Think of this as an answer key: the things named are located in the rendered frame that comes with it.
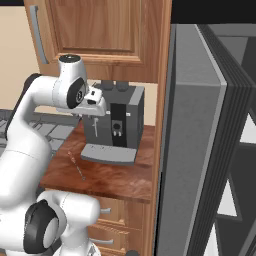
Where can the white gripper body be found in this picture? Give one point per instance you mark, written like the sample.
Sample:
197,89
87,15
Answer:
94,108

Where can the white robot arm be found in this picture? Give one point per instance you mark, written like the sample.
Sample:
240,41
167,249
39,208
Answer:
23,156

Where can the kebab skewer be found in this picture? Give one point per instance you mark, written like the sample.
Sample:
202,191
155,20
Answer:
76,165

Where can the wooden cupboard door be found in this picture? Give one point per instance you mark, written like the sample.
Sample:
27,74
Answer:
100,30

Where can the grey freezer door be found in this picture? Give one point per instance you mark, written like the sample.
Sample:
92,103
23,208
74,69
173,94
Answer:
190,133

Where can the grey coffee machine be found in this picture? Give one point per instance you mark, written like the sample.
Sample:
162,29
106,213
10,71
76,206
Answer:
125,113

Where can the grey hob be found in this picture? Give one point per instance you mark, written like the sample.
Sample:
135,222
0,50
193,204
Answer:
55,131

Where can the wooden cupboard side panel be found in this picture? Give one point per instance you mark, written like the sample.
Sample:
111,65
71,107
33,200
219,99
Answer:
159,110

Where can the wooden drawer front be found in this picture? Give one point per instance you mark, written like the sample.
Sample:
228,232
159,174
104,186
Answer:
116,235
130,211

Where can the grey fridge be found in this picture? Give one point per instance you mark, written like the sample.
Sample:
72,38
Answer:
248,203

